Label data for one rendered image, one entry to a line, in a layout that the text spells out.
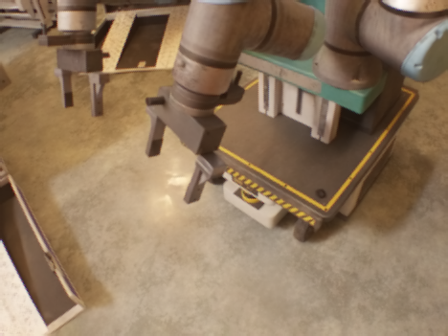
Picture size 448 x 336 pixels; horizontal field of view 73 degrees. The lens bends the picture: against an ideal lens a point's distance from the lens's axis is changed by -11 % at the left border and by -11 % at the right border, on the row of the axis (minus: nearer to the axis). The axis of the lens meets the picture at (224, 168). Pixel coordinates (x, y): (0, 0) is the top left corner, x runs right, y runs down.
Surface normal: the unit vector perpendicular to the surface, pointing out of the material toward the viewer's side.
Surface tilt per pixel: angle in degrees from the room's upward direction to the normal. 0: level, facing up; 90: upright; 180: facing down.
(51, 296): 1
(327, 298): 0
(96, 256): 0
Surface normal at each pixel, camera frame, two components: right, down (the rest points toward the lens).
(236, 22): 0.43, 0.65
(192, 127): -0.72, 0.20
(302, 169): -0.07, -0.69
